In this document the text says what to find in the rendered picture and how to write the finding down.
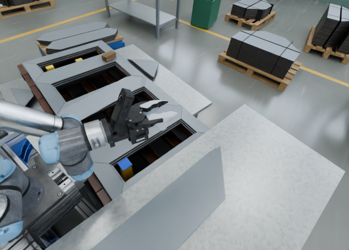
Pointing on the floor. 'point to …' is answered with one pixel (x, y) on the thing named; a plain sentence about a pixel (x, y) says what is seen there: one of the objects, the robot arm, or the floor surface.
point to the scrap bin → (205, 9)
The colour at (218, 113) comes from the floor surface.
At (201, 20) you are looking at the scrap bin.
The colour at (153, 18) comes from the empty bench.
